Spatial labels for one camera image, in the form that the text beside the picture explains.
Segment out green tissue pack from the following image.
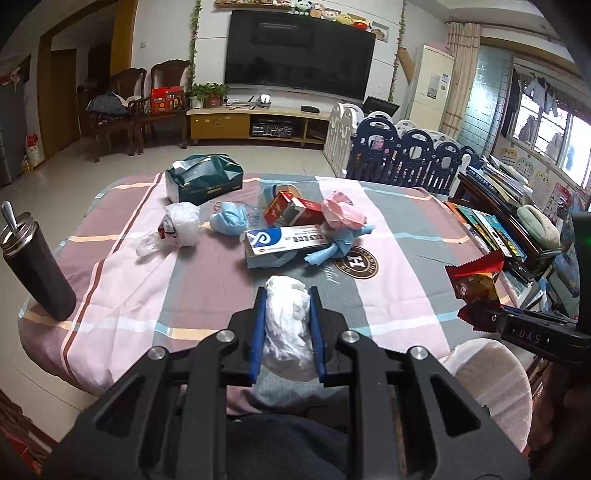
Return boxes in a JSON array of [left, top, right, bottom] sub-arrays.
[[165, 154, 245, 206]]

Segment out white and blue medicine box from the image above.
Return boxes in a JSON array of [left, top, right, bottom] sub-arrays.
[[240, 224, 331, 269]]

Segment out black audio amplifier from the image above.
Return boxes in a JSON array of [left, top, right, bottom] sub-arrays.
[[250, 124, 297, 138]]

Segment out window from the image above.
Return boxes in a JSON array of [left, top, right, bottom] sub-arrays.
[[510, 90, 591, 188]]

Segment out pile of books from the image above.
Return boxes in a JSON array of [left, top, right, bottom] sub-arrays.
[[464, 154, 536, 208]]

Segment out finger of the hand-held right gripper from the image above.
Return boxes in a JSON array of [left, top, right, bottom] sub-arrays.
[[457, 304, 509, 334]]

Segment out small red carton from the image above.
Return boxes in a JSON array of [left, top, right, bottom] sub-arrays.
[[263, 190, 324, 228]]

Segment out white playpen fence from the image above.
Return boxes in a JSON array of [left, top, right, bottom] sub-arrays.
[[322, 102, 366, 179]]

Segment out green vine garland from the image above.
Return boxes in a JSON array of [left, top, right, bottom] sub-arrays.
[[189, 0, 204, 88], [388, 0, 408, 103]]

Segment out red snack wrapper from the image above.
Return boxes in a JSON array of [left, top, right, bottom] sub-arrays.
[[444, 250, 507, 325]]

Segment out large black television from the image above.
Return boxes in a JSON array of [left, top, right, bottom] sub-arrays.
[[224, 9, 378, 105]]

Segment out wall poster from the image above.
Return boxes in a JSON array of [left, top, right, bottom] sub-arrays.
[[513, 157, 536, 185]]

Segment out beige curtain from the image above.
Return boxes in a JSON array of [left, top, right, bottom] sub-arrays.
[[440, 22, 482, 140]]

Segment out crumpled blue cloth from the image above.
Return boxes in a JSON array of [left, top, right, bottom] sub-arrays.
[[303, 223, 376, 267]]

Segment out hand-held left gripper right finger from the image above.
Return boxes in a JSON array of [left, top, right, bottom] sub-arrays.
[[307, 286, 533, 480]]

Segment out dark bag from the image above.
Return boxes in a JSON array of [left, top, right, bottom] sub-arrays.
[[86, 91, 131, 117]]

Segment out dark wooden chair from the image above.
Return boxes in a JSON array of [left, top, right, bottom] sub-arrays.
[[133, 60, 193, 154], [93, 68, 149, 163]]

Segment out navy playpen fence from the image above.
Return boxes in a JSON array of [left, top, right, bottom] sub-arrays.
[[346, 116, 472, 195]]

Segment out white standing air conditioner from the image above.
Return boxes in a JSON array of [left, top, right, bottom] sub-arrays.
[[408, 44, 456, 135]]

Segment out pink wrapper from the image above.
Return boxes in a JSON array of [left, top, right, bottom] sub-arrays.
[[321, 191, 368, 232]]

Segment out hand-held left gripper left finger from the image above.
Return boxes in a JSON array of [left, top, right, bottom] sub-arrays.
[[41, 286, 269, 480]]

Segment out clear plastic wrapper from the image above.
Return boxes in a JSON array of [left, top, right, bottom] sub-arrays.
[[136, 230, 163, 258]]

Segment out white bag-lined trash bin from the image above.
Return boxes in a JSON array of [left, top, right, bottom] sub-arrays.
[[436, 338, 534, 456]]

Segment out checked tablecloth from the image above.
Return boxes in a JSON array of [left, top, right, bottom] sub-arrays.
[[17, 172, 520, 416]]

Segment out row of books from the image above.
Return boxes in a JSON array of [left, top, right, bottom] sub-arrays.
[[445, 200, 528, 261]]

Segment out green potted plant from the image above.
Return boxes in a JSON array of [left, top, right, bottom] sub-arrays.
[[189, 82, 230, 110]]

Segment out grey green pillow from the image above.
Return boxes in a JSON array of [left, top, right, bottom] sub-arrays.
[[516, 204, 562, 250]]

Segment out hanging clothes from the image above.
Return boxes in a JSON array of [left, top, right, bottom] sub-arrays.
[[523, 76, 560, 117]]

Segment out red gift box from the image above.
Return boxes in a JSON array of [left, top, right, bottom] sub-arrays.
[[150, 86, 186, 115]]

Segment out black tumbler with metal lid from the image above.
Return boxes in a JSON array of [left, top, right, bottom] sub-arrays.
[[0, 200, 78, 322]]

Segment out row of plush toys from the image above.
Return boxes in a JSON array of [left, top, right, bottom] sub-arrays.
[[215, 0, 391, 29]]

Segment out yellow wooden television cabinet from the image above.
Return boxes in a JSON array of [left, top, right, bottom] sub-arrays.
[[187, 104, 334, 147]]

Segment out white plastic bag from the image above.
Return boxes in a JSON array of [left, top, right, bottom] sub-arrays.
[[262, 275, 315, 382], [159, 202, 203, 248]]

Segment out blue face mask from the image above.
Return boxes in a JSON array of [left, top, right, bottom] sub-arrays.
[[210, 200, 250, 232]]

